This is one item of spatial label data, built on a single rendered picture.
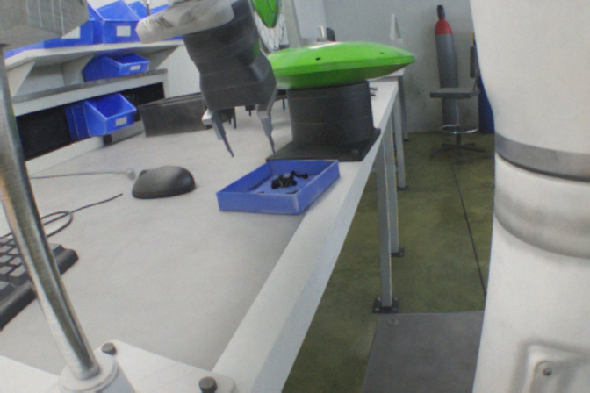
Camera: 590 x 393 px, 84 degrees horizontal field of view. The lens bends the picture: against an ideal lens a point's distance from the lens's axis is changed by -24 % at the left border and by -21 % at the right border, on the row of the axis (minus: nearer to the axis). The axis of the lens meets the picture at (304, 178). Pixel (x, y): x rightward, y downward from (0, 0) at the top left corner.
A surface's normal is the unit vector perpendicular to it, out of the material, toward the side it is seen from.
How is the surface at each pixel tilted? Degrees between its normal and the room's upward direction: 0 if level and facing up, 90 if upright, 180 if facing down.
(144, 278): 0
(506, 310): 90
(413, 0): 90
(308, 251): 0
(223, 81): 114
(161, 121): 94
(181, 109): 94
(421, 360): 0
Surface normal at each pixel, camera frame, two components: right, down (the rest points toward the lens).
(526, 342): -0.87, 0.23
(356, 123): 0.46, 0.20
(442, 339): -0.12, -0.95
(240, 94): -0.15, 0.71
